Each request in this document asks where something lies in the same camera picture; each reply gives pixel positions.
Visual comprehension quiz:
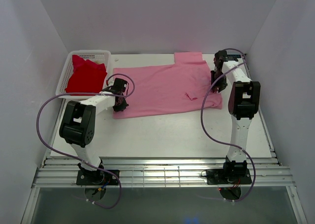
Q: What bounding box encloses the blue corner label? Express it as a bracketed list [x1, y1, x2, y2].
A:
[227, 54, 242, 60]

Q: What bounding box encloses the pink t shirt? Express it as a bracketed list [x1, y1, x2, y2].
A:
[113, 52, 223, 119]

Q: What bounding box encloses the white plastic mesh basket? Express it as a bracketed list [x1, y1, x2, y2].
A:
[56, 50, 112, 99]

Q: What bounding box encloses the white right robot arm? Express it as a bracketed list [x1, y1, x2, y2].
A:
[211, 50, 261, 183]

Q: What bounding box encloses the aluminium rail frame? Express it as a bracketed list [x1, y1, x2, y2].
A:
[32, 157, 295, 188]

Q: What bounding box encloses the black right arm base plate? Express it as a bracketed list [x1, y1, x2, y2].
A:
[200, 168, 252, 185]

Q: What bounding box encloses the red t shirt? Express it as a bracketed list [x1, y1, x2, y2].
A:
[65, 55, 107, 93]

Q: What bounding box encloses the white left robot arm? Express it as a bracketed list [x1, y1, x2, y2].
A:
[59, 78, 128, 185]

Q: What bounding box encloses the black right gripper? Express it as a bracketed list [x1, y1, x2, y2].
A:
[211, 69, 228, 93]

